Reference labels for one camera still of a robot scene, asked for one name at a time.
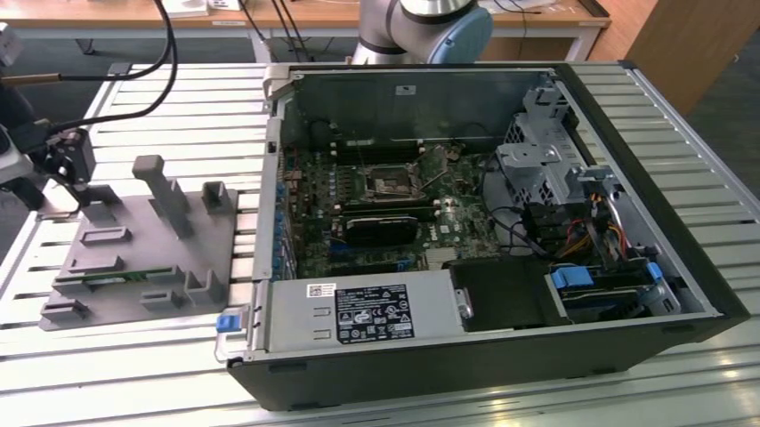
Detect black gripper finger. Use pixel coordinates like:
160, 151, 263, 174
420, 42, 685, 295
69, 180, 101, 211

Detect black RAM slot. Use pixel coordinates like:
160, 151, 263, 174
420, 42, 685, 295
340, 199, 432, 211
342, 206, 435, 219

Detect CPU socket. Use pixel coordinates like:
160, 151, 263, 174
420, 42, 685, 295
362, 165, 423, 200

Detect grey plastic parts rack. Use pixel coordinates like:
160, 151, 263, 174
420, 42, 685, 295
37, 155, 240, 331

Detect green RAM stick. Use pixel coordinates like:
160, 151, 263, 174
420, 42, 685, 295
81, 265, 171, 284

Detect white box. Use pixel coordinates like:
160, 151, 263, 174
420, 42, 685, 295
165, 0, 209, 19

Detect silver power supply unit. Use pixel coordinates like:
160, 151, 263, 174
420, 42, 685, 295
263, 278, 464, 352

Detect black graphics card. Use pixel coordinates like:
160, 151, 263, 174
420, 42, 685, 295
342, 215, 420, 248

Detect black power supply label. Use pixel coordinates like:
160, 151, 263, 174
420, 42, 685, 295
335, 284, 416, 344

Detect metal socket cover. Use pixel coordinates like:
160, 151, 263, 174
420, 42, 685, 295
414, 144, 462, 173

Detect silver chipset heat sink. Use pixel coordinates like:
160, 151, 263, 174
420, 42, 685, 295
424, 247, 458, 270

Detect green motherboard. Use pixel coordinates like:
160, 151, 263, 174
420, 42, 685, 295
277, 141, 506, 279

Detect silver metal drive cage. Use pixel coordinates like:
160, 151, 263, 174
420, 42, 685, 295
495, 86, 594, 210

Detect black open PC case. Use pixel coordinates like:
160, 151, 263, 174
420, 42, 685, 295
224, 60, 750, 413

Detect blue disk carrier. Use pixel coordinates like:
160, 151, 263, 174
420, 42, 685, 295
550, 264, 594, 293

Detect wooden cabinet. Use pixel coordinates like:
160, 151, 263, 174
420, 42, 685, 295
593, 0, 760, 115

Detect thin cable brass plug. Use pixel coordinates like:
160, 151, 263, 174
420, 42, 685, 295
0, 26, 179, 86

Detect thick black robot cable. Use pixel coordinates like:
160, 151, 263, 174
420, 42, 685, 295
46, 0, 179, 134

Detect silver case handle bracket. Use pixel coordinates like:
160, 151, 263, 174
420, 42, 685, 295
261, 66, 304, 112

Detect hanging black desk cables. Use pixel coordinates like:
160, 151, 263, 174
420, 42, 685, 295
240, 0, 335, 61

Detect wire locking lever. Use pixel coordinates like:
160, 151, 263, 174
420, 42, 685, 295
418, 170, 447, 193

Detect black wire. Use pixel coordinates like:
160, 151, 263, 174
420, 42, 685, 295
480, 205, 549, 257

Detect coloured wire bundle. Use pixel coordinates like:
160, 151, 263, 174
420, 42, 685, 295
557, 220, 629, 260

